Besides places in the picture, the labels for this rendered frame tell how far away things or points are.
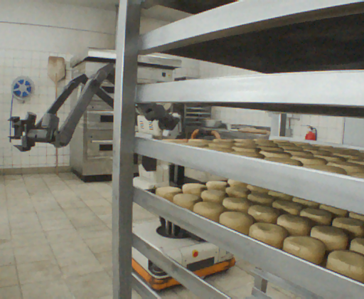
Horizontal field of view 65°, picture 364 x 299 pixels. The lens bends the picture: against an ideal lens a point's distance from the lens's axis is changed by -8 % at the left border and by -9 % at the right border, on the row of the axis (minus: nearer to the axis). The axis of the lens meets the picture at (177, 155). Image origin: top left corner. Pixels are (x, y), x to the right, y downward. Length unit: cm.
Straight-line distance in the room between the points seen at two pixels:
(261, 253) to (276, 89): 18
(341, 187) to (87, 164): 466
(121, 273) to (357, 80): 51
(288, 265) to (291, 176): 9
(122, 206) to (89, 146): 424
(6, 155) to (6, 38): 196
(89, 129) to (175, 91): 429
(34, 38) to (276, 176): 557
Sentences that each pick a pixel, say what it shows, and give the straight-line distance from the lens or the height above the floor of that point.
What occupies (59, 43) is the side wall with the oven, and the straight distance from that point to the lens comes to 582.
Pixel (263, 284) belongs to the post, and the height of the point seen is 63.
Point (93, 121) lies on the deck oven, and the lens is 479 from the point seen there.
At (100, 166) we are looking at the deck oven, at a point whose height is 24.
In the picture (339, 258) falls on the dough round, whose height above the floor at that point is 97.
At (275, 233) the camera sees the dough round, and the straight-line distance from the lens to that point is 40.
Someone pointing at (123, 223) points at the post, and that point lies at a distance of 58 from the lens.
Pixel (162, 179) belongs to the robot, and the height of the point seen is 70.
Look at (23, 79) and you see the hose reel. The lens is 562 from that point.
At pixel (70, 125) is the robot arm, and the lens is 144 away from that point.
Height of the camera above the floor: 111
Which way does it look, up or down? 8 degrees down
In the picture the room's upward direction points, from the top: 3 degrees clockwise
